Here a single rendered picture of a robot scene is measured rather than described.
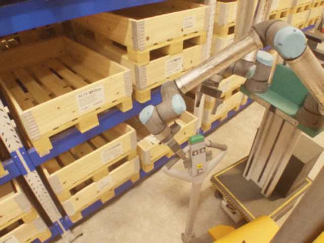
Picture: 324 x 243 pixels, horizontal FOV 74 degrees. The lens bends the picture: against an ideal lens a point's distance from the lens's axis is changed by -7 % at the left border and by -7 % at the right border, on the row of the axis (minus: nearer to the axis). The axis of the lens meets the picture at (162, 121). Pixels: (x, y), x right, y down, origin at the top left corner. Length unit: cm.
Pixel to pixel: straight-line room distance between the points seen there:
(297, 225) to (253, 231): 128
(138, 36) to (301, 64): 107
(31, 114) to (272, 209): 217
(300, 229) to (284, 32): 81
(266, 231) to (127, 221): 145
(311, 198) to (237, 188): 220
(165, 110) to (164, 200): 175
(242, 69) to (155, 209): 177
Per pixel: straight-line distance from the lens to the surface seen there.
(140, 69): 180
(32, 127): 157
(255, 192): 253
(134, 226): 255
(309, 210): 33
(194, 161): 132
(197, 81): 114
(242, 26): 168
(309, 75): 117
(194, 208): 169
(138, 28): 169
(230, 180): 254
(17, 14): 141
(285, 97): 186
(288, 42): 103
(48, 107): 154
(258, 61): 174
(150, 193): 275
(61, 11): 147
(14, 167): 178
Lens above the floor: 227
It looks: 38 degrees down
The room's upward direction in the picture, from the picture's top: straight up
